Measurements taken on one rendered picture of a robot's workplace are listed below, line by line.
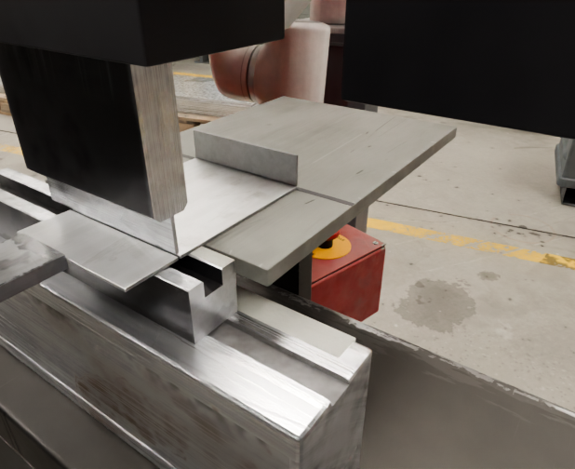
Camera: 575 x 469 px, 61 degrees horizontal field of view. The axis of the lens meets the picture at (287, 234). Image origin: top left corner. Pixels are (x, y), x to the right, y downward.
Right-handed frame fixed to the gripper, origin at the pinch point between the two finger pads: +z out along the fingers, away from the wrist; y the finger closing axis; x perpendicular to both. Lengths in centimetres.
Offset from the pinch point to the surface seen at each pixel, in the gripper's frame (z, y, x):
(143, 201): -26, -37, -32
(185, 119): 50, 127, 253
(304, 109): -25.1, -13.3, -16.6
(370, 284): 1.2, 3.5, -15.1
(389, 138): -25.0, -13.9, -27.0
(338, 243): -4.3, 0.6, -10.8
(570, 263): 60, 166, 2
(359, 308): 4.6, 1.9, -15.1
